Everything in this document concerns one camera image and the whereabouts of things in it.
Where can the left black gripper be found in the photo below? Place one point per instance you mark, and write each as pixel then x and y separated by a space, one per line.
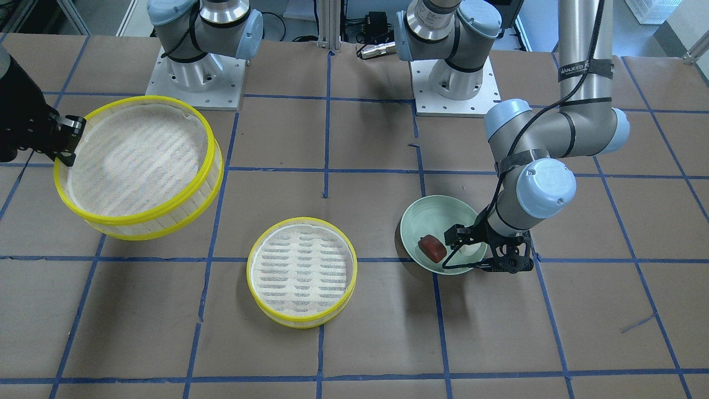
pixel 481 233

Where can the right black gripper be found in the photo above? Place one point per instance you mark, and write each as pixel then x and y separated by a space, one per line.
pixel 23 113

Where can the white bun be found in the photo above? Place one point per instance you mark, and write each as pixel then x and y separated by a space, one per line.
pixel 469 249

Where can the yellow steamer layer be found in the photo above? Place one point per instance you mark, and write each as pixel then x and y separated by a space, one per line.
pixel 145 167
pixel 302 272

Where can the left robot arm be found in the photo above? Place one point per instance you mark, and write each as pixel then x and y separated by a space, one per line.
pixel 529 147

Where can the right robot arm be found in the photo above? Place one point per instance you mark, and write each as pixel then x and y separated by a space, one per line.
pixel 194 35

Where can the dark red bun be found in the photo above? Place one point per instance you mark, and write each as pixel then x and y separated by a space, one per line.
pixel 432 248

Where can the light green plate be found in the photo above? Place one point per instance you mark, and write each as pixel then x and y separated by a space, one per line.
pixel 433 215

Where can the silver cylindrical connector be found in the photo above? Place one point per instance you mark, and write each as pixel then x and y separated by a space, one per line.
pixel 369 52

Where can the black power adapter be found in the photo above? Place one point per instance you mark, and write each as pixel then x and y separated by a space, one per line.
pixel 375 23

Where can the white plastic crate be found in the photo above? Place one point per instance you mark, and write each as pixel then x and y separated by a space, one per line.
pixel 652 12

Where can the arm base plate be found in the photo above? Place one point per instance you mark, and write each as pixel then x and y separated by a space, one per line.
pixel 213 83
pixel 441 91

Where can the aluminium frame post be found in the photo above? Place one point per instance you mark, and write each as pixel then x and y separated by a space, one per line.
pixel 329 21

